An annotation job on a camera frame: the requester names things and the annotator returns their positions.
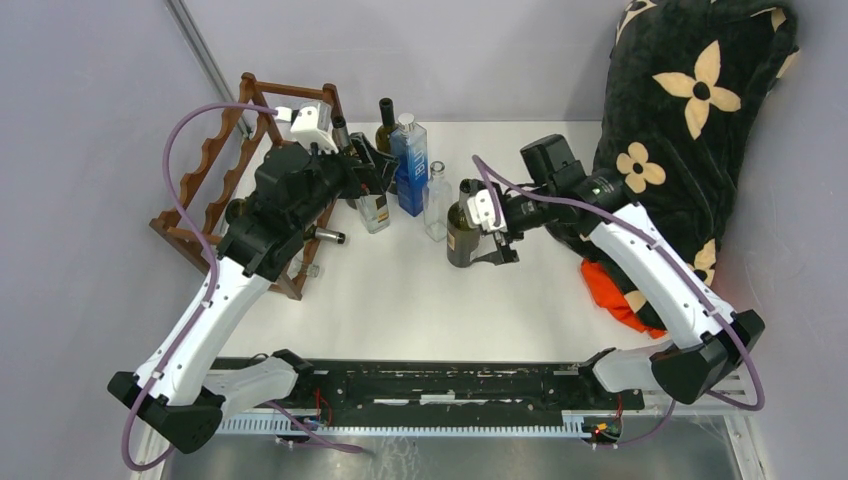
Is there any brown wooden wine rack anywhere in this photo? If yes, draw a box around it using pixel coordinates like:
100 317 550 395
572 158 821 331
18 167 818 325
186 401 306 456
149 72 343 301

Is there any orange cloth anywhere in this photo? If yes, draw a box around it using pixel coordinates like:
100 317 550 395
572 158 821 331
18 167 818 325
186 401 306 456
580 259 666 339

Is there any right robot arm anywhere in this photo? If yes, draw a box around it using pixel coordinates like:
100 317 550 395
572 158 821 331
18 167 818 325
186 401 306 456
463 134 765 411

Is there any green wine bottle brown label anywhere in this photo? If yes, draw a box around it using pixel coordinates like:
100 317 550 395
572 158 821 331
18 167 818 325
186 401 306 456
224 198 347 245

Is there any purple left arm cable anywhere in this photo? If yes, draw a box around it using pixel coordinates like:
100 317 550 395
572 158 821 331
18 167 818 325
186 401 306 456
121 102 283 473

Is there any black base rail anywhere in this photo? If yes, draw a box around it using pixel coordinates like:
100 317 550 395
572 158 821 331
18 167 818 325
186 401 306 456
218 359 670 440

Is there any black floral blanket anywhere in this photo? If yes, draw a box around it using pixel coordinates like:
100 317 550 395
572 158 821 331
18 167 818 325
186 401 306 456
549 0 801 333

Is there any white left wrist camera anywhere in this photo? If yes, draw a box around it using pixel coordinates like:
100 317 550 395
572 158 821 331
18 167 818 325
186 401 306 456
274 100 338 154

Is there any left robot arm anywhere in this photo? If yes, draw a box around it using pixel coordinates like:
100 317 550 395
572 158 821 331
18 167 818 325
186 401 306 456
107 132 399 454

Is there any clear round glass bottle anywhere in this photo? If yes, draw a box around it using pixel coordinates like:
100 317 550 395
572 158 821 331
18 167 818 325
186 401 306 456
423 161 453 242

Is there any clear square bottle black cap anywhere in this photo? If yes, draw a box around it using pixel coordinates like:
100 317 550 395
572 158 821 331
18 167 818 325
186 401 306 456
355 194 390 234

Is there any aluminium corner profile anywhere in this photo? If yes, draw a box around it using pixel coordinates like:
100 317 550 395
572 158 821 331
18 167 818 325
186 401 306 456
164 0 237 102

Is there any blue square glass bottle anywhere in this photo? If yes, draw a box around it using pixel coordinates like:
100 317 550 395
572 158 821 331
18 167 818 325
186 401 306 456
389 113 428 217

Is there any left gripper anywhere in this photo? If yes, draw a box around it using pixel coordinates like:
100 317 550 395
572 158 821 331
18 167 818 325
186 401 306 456
292 131 399 232

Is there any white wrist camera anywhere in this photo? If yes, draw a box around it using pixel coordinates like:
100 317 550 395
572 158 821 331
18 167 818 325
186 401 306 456
460 189 507 234
274 100 338 154

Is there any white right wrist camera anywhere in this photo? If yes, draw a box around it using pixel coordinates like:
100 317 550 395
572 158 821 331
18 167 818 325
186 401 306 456
460 189 507 234

